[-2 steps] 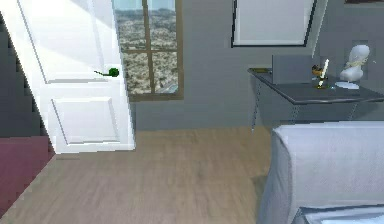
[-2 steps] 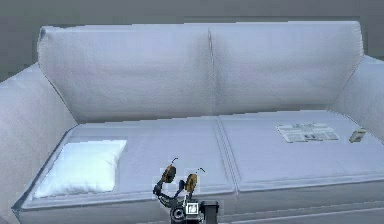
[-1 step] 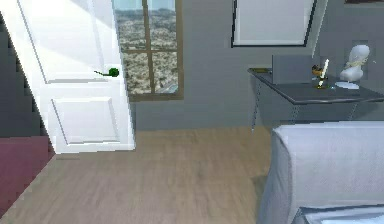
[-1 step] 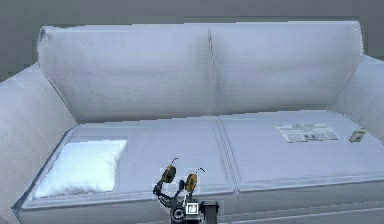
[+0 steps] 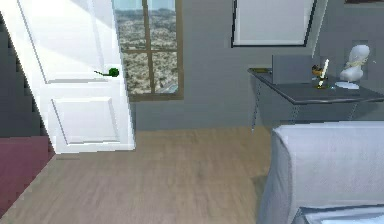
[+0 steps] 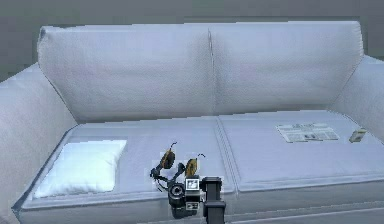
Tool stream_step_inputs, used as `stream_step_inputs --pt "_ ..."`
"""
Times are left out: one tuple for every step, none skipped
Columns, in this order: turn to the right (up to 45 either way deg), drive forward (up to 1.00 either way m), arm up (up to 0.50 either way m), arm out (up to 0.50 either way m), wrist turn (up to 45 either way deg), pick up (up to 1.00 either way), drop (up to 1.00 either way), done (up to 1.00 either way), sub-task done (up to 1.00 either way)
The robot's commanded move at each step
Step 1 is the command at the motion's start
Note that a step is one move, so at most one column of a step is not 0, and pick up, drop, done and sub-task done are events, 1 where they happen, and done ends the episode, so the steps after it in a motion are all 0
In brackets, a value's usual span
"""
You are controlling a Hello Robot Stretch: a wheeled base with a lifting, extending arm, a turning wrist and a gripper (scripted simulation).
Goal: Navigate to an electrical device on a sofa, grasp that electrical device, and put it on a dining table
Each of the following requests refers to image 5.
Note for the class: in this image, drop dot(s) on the pale grey sofa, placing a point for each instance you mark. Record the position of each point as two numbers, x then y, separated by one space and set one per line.
328 170

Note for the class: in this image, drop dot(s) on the brown framed window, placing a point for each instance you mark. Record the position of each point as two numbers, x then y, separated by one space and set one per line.
150 50

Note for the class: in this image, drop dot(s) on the small dark flat book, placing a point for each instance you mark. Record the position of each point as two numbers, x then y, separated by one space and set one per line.
260 70

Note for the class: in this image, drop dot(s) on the grey laptop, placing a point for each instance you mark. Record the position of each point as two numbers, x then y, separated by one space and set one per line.
291 70

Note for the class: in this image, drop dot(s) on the white panelled room door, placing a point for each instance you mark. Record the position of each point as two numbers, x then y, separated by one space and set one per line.
83 110

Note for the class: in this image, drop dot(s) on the dark grey metal-legged table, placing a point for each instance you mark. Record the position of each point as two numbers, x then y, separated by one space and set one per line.
310 91

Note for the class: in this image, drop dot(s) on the black framed white picture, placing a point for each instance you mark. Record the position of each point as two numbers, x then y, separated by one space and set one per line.
272 22

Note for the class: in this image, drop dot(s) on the white bust statue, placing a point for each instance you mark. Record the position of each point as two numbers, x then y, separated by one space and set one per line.
355 65

